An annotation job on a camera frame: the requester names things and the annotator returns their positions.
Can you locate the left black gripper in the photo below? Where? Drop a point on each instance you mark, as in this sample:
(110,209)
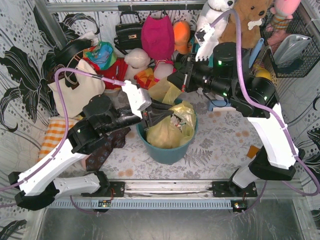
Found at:
(149,116)

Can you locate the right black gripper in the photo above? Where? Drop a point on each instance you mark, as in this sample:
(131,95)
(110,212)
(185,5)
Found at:
(186,77)

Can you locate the yellow trash bag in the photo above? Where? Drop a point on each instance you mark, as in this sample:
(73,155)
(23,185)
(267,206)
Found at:
(165,135)

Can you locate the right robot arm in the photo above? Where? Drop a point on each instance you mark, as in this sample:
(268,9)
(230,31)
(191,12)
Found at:
(256,99)

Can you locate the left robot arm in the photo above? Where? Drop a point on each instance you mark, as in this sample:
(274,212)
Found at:
(41,185)

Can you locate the crumpled paper trash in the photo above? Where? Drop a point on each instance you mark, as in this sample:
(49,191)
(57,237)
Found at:
(177,122)

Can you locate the rainbow striped bag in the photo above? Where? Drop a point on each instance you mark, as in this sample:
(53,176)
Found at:
(146,78)

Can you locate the teal trash bin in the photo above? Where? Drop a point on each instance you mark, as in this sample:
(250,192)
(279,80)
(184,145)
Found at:
(161,155)

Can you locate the pink white plush doll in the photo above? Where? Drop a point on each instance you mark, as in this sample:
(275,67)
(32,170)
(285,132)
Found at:
(163,68)

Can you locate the white fluffy plush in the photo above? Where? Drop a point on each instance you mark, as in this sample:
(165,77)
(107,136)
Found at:
(137,61)

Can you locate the orange plush toy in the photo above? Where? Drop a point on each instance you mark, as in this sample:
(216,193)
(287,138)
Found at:
(182,33)

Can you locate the brown floral necktie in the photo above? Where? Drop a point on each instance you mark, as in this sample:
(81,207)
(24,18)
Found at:
(115,140)

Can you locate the red garment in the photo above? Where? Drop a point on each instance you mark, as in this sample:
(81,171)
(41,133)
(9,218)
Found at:
(115,72)

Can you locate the black leather handbag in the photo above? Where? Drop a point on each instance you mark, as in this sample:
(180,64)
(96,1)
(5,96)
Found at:
(129,35)

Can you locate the colourful scarf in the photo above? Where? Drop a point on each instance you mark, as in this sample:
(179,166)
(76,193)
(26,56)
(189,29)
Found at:
(100,57)

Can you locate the white plush dog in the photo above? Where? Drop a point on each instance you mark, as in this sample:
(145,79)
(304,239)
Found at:
(211,10)

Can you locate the yellow plush duck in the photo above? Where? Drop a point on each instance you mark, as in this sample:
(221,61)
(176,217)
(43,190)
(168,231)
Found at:
(259,70)

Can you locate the brown plush dog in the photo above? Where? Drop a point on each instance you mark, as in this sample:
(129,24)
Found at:
(251,14)

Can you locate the magenta orange cloth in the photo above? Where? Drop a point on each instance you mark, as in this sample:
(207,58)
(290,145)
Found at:
(252,152)

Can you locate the orange checkered towel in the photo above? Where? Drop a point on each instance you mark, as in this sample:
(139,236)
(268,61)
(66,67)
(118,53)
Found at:
(53,136)

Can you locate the silver pouch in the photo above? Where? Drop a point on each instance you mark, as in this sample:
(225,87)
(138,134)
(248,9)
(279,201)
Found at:
(290,48)

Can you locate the pink plush toy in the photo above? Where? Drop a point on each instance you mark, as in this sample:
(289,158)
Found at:
(282,15)

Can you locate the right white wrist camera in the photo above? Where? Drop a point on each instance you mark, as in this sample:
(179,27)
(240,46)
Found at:
(204,38)

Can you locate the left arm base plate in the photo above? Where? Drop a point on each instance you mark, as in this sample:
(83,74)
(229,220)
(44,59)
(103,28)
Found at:
(116,190)

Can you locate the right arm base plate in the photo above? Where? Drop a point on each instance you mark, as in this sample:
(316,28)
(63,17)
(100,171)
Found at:
(222,191)

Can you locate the black wire basket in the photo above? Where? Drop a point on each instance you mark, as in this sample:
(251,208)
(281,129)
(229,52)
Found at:
(299,67)

